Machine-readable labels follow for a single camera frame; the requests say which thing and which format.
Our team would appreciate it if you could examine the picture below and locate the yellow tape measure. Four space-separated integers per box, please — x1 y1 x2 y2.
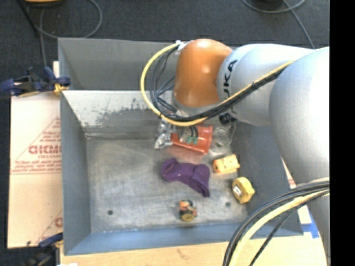
231 176 256 205

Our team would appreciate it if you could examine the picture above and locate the clear glass cup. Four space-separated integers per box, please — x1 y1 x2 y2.
212 125 233 150

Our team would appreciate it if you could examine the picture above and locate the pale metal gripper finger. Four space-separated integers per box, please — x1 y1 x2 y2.
158 119 174 135
154 135 173 150

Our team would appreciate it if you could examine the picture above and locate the grey metal bin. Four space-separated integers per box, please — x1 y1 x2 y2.
57 37 303 257

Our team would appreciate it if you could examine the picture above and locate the purple cloth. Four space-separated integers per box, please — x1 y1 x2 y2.
161 157 211 198

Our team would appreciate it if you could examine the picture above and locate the orange plastic cup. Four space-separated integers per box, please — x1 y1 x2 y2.
170 124 214 156

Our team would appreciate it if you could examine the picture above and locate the yellow and orange toy box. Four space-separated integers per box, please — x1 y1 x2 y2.
212 154 241 175

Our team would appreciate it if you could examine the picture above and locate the brown cardboard board red print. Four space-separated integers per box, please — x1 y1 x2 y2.
6 90 64 249

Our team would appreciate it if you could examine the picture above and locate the small orange and black toy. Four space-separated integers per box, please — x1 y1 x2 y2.
177 199 198 222

